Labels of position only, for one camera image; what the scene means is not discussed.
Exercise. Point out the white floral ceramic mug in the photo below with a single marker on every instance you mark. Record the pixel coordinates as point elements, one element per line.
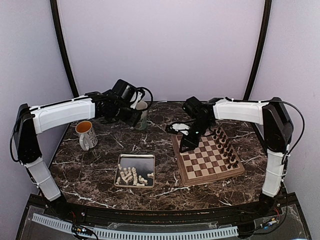
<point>142,123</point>

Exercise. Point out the white slotted cable duct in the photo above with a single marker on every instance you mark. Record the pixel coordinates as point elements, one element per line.
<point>134,233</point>

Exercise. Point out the silver metal tray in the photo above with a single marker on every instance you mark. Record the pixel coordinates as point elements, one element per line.
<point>133,159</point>

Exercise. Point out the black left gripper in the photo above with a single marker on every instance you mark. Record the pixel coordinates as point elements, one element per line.
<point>133,120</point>

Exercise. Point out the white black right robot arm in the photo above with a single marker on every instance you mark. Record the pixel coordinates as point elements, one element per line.
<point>271,114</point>

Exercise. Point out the dark chess pieces row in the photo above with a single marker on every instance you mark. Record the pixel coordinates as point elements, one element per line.
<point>227,158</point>

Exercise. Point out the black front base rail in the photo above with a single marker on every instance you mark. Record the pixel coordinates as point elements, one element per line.
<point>244,214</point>

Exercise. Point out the left black frame post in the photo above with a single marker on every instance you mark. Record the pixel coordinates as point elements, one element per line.
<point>62,47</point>

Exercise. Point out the right black frame post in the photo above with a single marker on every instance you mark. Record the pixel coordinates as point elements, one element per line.
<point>259,49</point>

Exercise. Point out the white mug orange interior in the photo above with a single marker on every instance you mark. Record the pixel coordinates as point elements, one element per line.
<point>87,136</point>

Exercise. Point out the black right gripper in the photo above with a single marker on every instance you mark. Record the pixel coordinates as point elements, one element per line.
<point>192,143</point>

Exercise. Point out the wooden chessboard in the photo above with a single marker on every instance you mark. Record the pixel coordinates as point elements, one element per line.
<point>200,166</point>

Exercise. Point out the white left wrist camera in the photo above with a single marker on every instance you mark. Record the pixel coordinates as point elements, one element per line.
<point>136,98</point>

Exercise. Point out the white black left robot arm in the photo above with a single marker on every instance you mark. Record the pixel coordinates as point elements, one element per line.
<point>32,121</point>

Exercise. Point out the black frame post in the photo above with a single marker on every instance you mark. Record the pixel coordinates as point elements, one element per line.
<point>62,47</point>
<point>259,49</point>

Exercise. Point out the white pieces pile in tray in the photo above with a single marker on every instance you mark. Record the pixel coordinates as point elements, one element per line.
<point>135,176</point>

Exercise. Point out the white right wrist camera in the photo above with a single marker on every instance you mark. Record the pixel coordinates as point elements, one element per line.
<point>176,128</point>

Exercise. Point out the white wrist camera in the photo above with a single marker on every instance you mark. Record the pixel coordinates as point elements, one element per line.
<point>176,128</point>
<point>136,98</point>

